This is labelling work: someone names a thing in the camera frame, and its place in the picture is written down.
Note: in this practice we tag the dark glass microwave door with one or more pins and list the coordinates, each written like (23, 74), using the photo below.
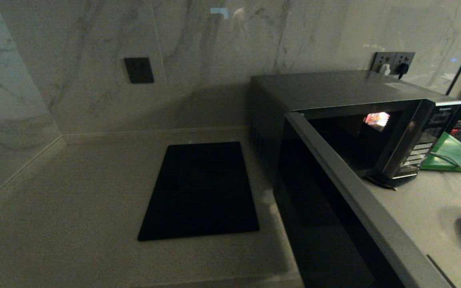
(334, 224)

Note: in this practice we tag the black induction cooktop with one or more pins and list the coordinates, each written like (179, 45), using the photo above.
(200, 192)

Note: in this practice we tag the white power plug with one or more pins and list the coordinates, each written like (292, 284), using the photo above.
(384, 69)

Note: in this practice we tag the black power plug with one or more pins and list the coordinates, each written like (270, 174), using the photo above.
(402, 68)

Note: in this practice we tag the green cutting board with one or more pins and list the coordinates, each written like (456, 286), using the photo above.
(456, 156)

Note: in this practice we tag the dark single wall socket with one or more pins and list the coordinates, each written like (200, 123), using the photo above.
(139, 70)

